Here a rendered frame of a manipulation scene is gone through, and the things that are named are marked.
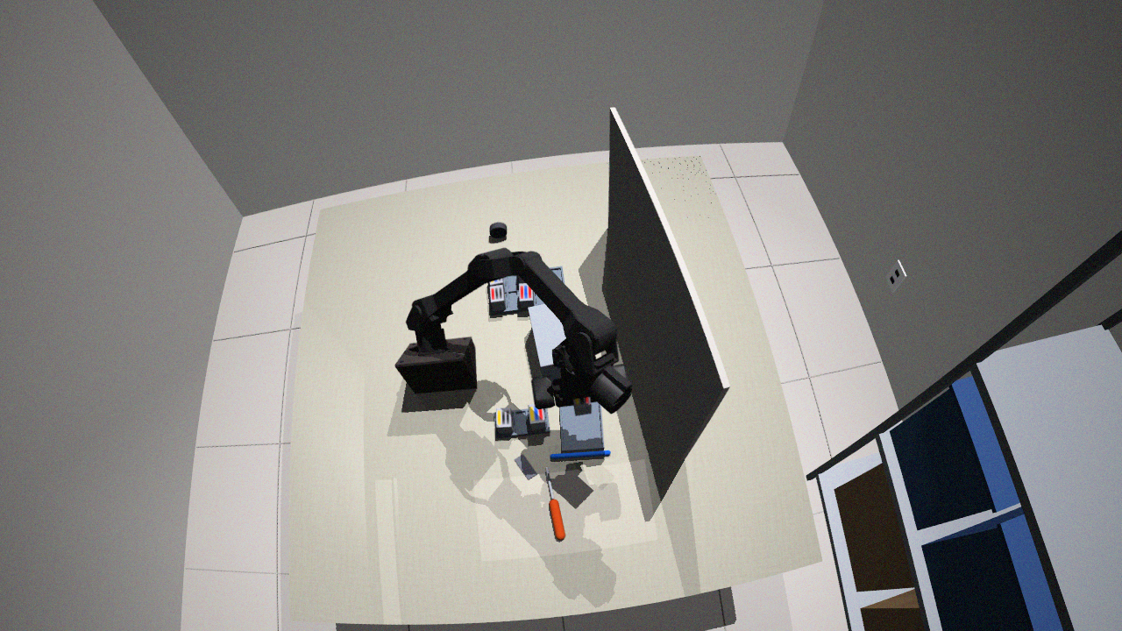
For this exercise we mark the orange-handled screwdriver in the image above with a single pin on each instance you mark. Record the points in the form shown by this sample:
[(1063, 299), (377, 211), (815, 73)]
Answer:
[(555, 512)]

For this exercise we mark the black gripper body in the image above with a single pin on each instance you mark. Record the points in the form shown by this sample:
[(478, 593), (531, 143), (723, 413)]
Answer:
[(543, 390)]

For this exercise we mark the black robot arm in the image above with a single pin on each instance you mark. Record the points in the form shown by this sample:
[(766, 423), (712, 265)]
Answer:
[(588, 332)]

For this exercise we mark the blue cylindrical rod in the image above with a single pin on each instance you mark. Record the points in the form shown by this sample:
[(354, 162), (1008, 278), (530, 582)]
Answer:
[(582, 454)]

